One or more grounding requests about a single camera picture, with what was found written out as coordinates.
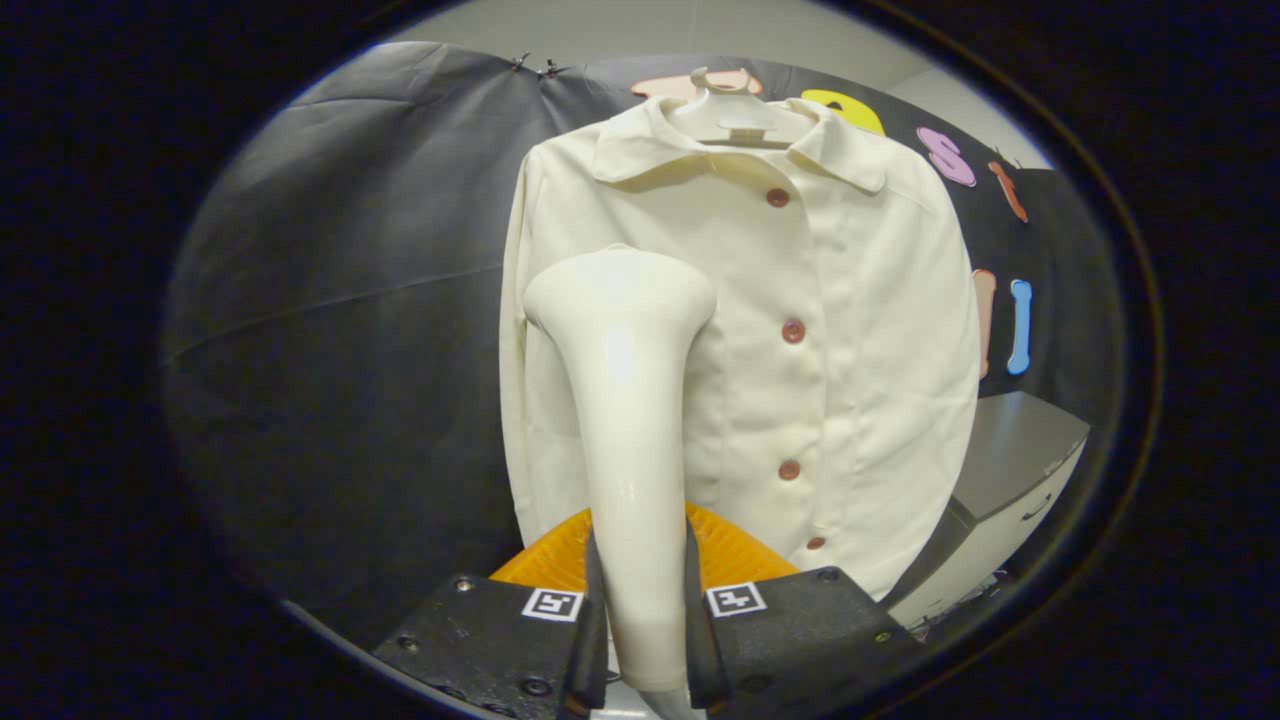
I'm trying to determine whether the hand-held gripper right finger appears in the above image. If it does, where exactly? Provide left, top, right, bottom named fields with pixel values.
left=685, top=503, right=921, bottom=716

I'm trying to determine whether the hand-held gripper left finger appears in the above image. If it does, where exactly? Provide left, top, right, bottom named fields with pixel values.
left=372, top=505, right=609, bottom=720

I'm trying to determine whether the white garment steamer wand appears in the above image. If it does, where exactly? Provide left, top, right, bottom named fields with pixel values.
left=522, top=245, right=719, bottom=720

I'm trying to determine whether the cream button-up shirt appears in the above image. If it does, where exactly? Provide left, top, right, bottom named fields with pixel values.
left=498, top=95, right=983, bottom=601

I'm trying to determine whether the white plastic clothes hanger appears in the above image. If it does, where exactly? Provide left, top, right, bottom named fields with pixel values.
left=668, top=67, right=816, bottom=149

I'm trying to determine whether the grey-topped white cabinet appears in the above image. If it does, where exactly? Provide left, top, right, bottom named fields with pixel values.
left=885, top=390, right=1091, bottom=631

